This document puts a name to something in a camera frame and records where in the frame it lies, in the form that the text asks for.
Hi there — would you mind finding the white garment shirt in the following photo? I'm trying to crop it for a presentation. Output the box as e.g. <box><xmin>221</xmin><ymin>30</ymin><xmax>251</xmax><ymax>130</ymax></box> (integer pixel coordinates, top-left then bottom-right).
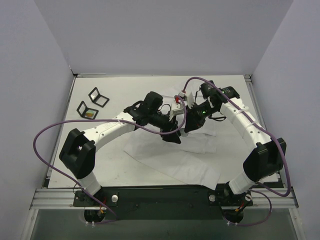
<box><xmin>124</xmin><ymin>120</ymin><xmax>220</xmax><ymax>190</ymax></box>

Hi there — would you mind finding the colourful painted round brooch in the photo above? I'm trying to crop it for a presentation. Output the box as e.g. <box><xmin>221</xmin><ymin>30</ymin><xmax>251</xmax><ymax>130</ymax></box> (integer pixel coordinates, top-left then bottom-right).
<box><xmin>85</xmin><ymin>112</ymin><xmax>94</xmax><ymax>118</ymax></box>

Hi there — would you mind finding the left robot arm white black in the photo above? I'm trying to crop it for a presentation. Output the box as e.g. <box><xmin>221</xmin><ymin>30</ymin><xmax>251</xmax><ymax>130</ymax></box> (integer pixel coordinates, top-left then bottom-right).
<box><xmin>59</xmin><ymin>91</ymin><xmax>181</xmax><ymax>206</ymax></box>

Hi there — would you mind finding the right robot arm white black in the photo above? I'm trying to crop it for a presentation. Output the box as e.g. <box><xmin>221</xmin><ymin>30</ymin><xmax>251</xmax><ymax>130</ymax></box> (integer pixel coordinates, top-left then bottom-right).
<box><xmin>179</xmin><ymin>80</ymin><xmax>288</xmax><ymax>198</ymax></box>

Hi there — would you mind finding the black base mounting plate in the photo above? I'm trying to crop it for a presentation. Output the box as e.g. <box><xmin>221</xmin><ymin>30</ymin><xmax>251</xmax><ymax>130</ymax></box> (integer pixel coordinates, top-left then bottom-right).
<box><xmin>72</xmin><ymin>184</ymin><xmax>253</xmax><ymax>222</ymax></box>

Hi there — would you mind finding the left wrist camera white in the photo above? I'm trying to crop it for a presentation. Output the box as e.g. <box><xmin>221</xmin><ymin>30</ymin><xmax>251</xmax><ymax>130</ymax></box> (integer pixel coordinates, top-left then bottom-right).
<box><xmin>169</xmin><ymin>103</ymin><xmax>185</xmax><ymax>121</ymax></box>

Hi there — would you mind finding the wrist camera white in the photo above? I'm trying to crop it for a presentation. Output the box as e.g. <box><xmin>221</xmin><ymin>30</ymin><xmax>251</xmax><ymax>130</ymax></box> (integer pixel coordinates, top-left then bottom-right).
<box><xmin>178</xmin><ymin>90</ymin><xmax>195</xmax><ymax>109</ymax></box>
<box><xmin>169</xmin><ymin>103</ymin><xmax>185</xmax><ymax>121</ymax></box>

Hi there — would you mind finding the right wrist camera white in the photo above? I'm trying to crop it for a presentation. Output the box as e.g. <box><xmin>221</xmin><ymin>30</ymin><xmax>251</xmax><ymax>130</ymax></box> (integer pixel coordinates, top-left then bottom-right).
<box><xmin>178</xmin><ymin>90</ymin><xmax>195</xmax><ymax>109</ymax></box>

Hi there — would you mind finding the black frame stand upper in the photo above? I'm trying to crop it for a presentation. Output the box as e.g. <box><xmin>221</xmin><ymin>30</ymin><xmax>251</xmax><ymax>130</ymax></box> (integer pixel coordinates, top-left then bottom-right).
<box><xmin>88</xmin><ymin>87</ymin><xmax>110</xmax><ymax>108</ymax></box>

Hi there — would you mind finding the black frame stand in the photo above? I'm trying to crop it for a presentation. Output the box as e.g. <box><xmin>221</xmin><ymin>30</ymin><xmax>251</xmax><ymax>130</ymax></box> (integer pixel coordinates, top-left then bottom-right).
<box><xmin>88</xmin><ymin>87</ymin><xmax>110</xmax><ymax>108</ymax></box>
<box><xmin>76</xmin><ymin>101</ymin><xmax>99</xmax><ymax>120</ymax></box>

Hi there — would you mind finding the black frame stand lower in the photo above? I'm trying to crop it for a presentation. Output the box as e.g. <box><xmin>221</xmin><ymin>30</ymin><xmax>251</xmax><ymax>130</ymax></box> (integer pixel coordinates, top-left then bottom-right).
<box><xmin>76</xmin><ymin>101</ymin><xmax>99</xmax><ymax>120</ymax></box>

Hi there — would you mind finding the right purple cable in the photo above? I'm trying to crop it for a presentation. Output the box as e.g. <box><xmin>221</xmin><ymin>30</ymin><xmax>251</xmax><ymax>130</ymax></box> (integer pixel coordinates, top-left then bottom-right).
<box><xmin>181</xmin><ymin>76</ymin><xmax>293</xmax><ymax>227</ymax></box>

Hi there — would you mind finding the purple cable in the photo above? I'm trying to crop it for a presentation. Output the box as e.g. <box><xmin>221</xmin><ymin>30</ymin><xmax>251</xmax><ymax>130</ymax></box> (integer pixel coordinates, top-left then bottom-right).
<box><xmin>32</xmin><ymin>96</ymin><xmax>188</xmax><ymax>225</ymax></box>
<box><xmin>181</xmin><ymin>76</ymin><xmax>293</xmax><ymax>227</ymax></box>

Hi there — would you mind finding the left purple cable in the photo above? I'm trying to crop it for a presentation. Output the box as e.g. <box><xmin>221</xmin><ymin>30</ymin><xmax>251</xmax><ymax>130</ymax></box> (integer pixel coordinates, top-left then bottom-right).
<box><xmin>32</xmin><ymin>96</ymin><xmax>188</xmax><ymax>225</ymax></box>

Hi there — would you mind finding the aluminium front rail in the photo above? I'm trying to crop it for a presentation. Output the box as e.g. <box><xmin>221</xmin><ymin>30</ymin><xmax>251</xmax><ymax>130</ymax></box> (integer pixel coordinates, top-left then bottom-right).
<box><xmin>30</xmin><ymin>188</ymin><xmax>75</xmax><ymax>210</ymax></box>

